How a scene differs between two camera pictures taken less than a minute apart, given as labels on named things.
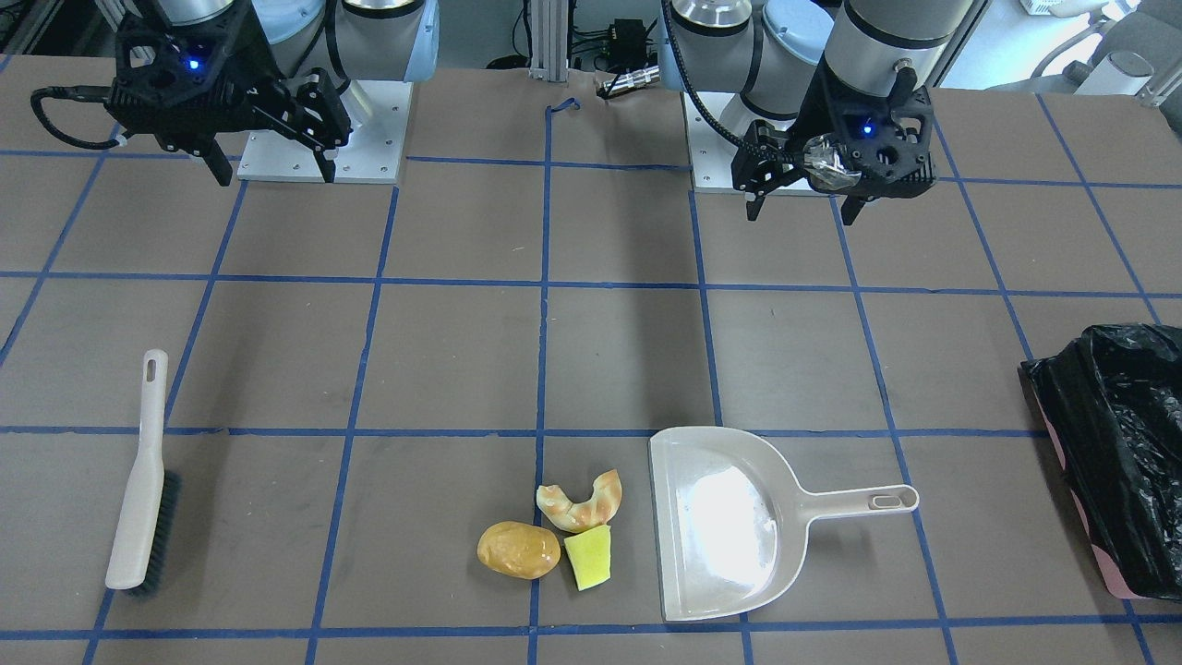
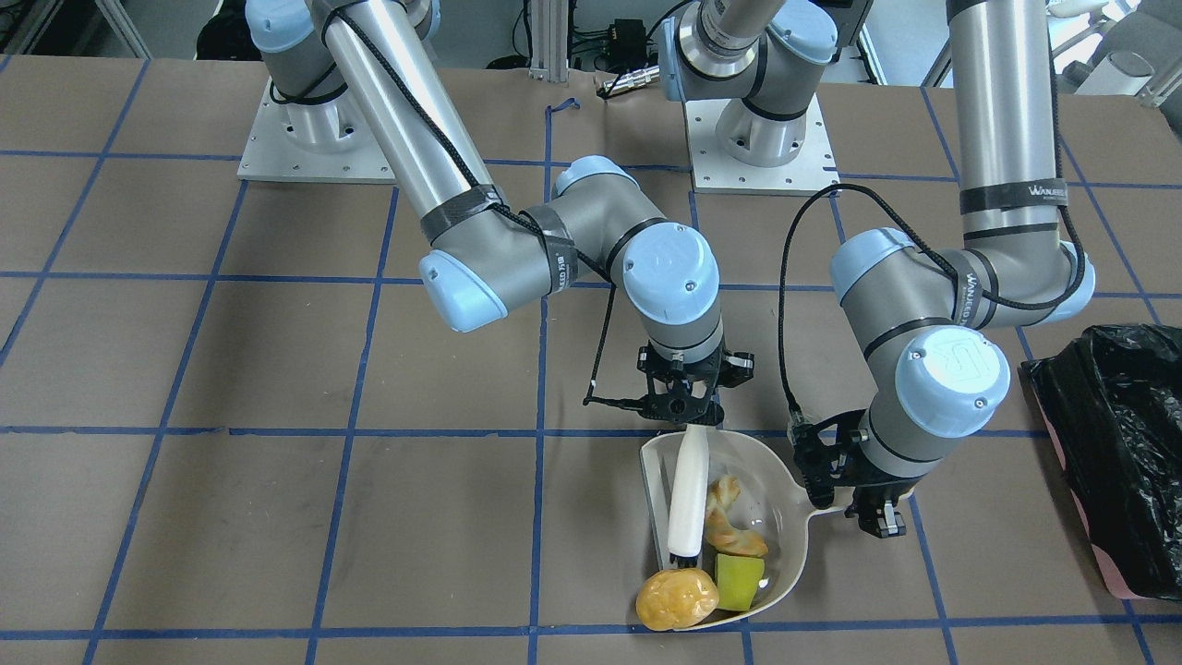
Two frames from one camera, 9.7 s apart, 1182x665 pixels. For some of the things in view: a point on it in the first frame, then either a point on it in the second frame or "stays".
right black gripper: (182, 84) to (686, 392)
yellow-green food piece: (589, 555) to (738, 578)
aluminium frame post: (549, 30) stays
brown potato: (522, 550) to (676, 598)
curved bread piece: (582, 517) to (721, 529)
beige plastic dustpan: (730, 518) stays
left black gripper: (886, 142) to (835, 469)
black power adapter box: (628, 42) stays
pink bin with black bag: (1111, 400) stays
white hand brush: (150, 508) to (688, 516)
